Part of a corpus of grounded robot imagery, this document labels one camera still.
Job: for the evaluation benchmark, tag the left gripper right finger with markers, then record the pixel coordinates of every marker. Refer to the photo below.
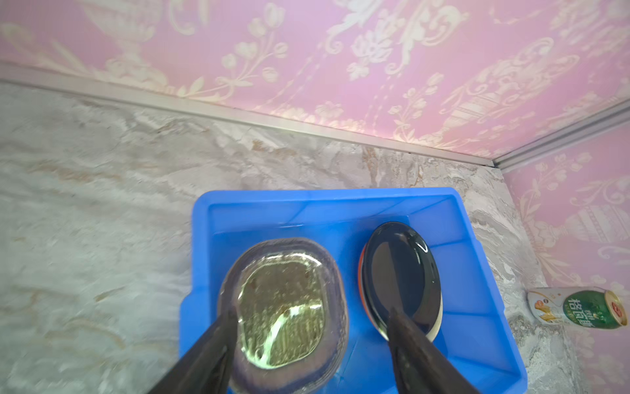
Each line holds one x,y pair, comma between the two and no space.
419,367

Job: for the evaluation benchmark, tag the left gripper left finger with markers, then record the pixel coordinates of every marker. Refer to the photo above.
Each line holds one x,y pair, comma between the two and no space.
207,366

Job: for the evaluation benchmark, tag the black round plate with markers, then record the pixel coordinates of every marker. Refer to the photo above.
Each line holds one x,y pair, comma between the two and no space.
398,271

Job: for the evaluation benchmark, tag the smoky glass plate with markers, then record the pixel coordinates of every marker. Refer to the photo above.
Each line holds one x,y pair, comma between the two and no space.
293,319

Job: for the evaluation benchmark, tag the cream plate with dark patch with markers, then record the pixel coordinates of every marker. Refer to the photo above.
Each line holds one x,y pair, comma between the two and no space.
433,332

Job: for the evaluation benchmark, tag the blue plastic bin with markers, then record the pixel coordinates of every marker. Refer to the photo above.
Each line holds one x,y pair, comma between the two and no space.
474,336

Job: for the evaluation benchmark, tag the green drink can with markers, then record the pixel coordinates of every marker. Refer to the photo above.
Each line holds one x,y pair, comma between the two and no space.
586,307

